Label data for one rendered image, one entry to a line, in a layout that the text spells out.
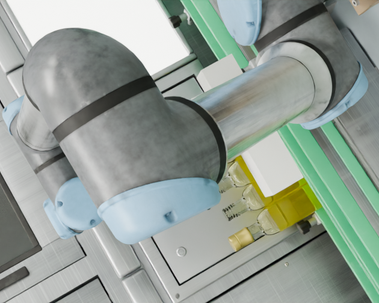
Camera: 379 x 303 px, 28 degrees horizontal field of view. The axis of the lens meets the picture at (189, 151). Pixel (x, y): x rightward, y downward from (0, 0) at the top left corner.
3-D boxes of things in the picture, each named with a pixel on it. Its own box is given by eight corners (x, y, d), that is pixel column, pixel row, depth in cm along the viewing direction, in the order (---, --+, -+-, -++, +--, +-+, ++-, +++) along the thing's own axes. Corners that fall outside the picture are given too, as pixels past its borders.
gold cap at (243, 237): (245, 225, 155) (227, 235, 154) (255, 239, 154) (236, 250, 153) (244, 228, 158) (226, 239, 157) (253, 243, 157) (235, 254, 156)
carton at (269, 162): (231, 53, 127) (201, 70, 126) (303, 177, 126) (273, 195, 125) (225, 62, 133) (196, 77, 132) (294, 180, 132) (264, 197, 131)
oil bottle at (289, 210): (334, 169, 163) (250, 219, 160) (340, 163, 158) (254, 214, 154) (348, 192, 162) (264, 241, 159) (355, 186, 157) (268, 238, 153)
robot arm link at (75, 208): (32, 173, 108) (36, 177, 119) (71, 241, 108) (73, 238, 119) (80, 146, 109) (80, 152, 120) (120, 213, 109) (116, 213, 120)
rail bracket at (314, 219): (340, 195, 170) (290, 225, 168) (347, 189, 163) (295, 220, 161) (349, 210, 169) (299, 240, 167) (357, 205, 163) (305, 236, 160)
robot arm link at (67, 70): (-1, 17, 70) (-15, 123, 116) (59, 119, 70) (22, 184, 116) (105, -34, 73) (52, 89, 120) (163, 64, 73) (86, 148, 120)
